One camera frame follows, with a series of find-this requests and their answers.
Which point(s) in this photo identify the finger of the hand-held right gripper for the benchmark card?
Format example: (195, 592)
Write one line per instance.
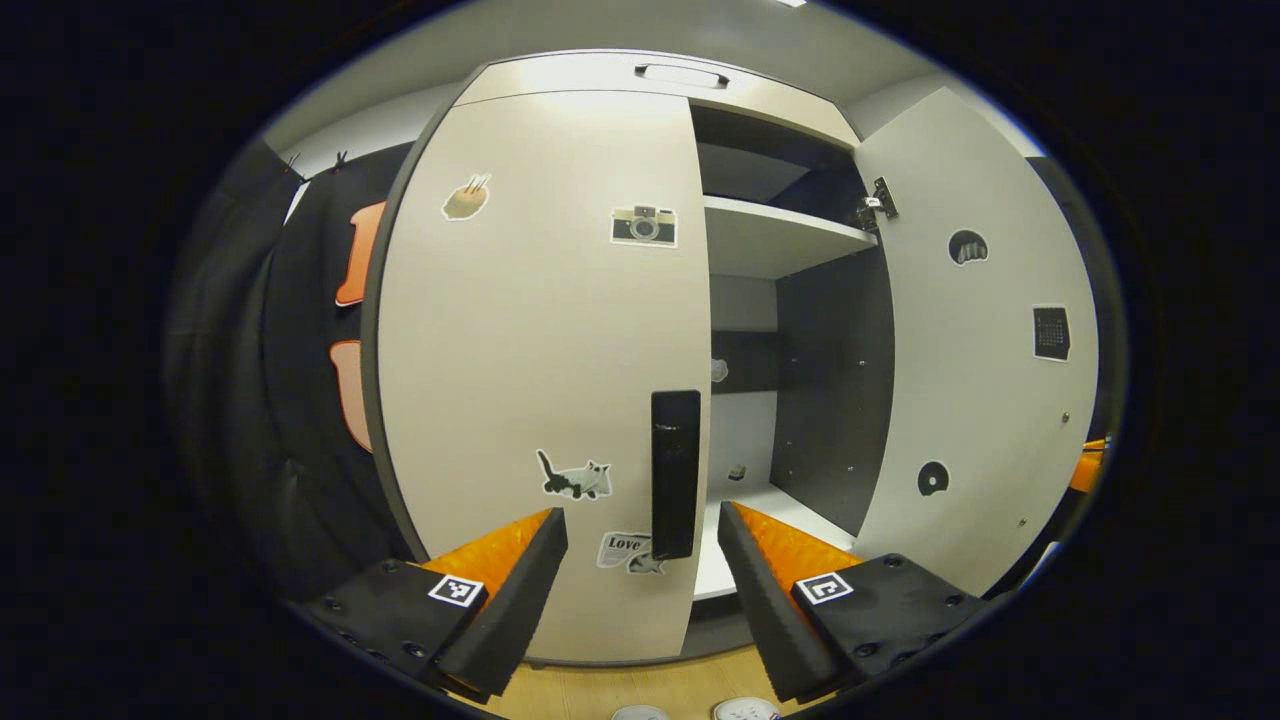
(1090, 465)

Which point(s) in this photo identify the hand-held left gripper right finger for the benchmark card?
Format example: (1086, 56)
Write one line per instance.
(755, 600)

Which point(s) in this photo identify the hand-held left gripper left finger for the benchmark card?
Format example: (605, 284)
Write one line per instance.
(525, 610)

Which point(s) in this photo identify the white shoe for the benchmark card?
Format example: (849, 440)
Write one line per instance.
(640, 714)
(745, 711)

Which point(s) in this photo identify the cabinet door with headphones sticker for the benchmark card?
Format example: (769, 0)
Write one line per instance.
(980, 400)

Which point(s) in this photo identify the grey shoe cabinet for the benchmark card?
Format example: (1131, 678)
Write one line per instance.
(830, 380)

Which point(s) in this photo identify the cabinet door with camera sticker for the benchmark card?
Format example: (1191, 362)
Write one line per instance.
(520, 350)

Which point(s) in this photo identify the white cabinet shelf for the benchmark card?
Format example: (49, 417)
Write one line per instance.
(770, 235)
(720, 550)

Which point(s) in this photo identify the white box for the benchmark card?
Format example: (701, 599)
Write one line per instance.
(1040, 565)

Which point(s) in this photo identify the black backdrop cloth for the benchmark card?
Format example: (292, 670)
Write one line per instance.
(300, 480)

